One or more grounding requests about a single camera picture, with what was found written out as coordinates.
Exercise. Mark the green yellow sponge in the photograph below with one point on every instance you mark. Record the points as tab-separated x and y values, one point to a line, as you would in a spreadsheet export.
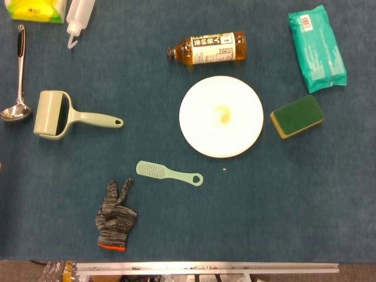
296	113

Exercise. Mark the white round plate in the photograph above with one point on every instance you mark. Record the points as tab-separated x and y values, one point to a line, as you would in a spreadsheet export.
205	132

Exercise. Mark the pale green scrub brush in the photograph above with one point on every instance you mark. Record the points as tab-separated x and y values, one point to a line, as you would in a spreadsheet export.
164	173

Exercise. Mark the blue table cloth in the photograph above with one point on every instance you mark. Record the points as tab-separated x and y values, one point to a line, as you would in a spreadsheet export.
147	88

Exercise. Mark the amber tea bottle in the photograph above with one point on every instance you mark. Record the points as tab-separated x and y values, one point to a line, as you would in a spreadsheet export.
211	48

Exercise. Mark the grey knitted work glove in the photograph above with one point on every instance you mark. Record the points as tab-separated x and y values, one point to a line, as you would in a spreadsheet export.
114	220

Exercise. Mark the pale green lint roller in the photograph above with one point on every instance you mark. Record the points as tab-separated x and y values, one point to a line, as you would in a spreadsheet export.
51	114

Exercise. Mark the teal wet wipes pack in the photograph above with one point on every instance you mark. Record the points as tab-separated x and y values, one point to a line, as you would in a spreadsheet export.
318	50

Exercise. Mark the white squeeze bottle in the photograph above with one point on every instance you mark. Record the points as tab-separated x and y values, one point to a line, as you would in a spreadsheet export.
77	17

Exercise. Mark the steel soup ladle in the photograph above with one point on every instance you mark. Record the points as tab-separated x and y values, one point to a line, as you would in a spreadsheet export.
20	73

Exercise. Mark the crumpled clear plastic bag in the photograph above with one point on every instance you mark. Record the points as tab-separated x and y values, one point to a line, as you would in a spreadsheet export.
57	271

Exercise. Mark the yellow green tissue pack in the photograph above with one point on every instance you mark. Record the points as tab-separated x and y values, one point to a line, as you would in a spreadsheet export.
38	10

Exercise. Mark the aluminium frame rail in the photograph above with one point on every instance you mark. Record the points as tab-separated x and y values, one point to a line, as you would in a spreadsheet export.
205	267

